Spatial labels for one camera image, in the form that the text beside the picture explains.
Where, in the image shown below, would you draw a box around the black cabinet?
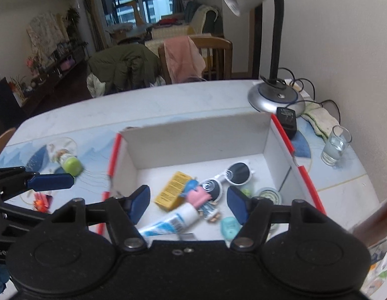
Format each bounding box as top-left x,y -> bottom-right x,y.
0,76 -> 28,138

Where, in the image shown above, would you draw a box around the white toothpaste tube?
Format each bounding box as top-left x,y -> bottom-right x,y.
138,203 -> 200,241

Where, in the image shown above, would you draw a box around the tall potted plant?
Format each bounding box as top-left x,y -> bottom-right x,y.
66,6 -> 81,43

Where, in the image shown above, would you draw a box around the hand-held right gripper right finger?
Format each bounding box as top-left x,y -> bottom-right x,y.
226,186 -> 327,249

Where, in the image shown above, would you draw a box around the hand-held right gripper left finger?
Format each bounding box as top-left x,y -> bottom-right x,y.
51,185 -> 151,251

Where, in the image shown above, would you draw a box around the floral cloth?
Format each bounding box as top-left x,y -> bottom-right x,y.
26,12 -> 70,58

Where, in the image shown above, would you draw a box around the yellow cardboard box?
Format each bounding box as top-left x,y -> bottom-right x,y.
154,171 -> 194,211

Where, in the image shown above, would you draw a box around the round covered side table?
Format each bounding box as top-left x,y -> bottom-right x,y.
105,22 -> 150,38

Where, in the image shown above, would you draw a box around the glass of water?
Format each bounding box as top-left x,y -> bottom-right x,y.
320,125 -> 353,167

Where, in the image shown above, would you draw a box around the white sunglasses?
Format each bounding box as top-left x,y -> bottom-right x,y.
200,162 -> 256,202

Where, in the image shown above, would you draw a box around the black power adapter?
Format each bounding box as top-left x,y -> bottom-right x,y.
275,107 -> 298,140

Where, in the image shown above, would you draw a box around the black lamp cable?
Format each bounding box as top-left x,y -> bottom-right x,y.
259,67 -> 342,126

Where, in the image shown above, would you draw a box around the olive green jacket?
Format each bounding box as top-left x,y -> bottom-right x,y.
87,42 -> 163,96

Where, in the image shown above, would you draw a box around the white towel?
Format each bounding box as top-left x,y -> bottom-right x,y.
301,98 -> 341,140

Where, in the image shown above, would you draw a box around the white patterned bag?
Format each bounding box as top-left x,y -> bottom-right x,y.
86,72 -> 106,98

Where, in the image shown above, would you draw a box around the red and white shoebox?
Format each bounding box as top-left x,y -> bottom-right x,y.
103,112 -> 327,235

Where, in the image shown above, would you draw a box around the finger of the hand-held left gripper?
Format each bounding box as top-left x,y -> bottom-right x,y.
0,202 -> 56,265
0,166 -> 76,201

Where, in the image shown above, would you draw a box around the wooden chair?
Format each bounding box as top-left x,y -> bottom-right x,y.
158,36 -> 234,85
0,127 -> 17,163

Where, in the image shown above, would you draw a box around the pink and blue figurine keychain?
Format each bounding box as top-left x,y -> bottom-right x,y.
181,179 -> 214,208

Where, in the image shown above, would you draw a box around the colourful printed mat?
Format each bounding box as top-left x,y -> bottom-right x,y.
362,240 -> 387,297

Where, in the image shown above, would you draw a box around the desk lamp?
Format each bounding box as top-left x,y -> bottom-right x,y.
210,0 -> 306,114

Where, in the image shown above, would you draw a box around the green-lid labelled jar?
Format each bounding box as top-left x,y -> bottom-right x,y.
51,148 -> 84,177

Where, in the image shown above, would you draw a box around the red and orange toy figure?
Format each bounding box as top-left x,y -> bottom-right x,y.
32,194 -> 55,213

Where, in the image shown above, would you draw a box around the dark TV stand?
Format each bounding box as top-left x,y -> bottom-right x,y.
12,45 -> 88,110

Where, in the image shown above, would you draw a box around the sofa with blanket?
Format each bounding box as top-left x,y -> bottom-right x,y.
145,1 -> 223,49

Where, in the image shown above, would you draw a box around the small doll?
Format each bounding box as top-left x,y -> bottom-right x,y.
196,198 -> 222,224

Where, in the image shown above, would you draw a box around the pink cloth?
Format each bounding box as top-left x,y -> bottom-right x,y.
164,36 -> 206,83

